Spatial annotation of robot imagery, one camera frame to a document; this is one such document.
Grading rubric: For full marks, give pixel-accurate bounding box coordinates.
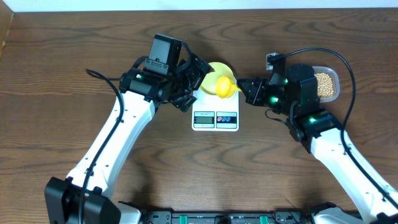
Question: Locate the yellow plastic bowl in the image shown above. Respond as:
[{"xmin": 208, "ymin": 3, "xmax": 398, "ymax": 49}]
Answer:
[{"xmin": 200, "ymin": 62, "xmax": 236, "ymax": 95}]

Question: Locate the yellow measuring scoop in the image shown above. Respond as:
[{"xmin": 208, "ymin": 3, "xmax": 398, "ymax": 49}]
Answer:
[{"xmin": 215, "ymin": 76, "xmax": 241, "ymax": 98}]

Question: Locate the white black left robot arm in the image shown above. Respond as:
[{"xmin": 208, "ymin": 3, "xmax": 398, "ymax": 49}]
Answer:
[{"xmin": 44, "ymin": 54, "xmax": 213, "ymax": 223}]

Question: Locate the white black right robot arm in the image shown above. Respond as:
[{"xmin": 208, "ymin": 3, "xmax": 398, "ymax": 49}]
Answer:
[{"xmin": 237, "ymin": 64, "xmax": 397, "ymax": 223}]

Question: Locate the white digital kitchen scale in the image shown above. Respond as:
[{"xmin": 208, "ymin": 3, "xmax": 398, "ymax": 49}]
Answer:
[{"xmin": 192, "ymin": 86, "xmax": 239, "ymax": 132}]

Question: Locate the clear plastic soybean container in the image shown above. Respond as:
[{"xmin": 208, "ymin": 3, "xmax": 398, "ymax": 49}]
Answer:
[{"xmin": 313, "ymin": 67, "xmax": 340, "ymax": 103}]

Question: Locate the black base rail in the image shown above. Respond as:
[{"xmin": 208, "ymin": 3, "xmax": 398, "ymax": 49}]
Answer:
[{"xmin": 138, "ymin": 210, "xmax": 315, "ymax": 224}]

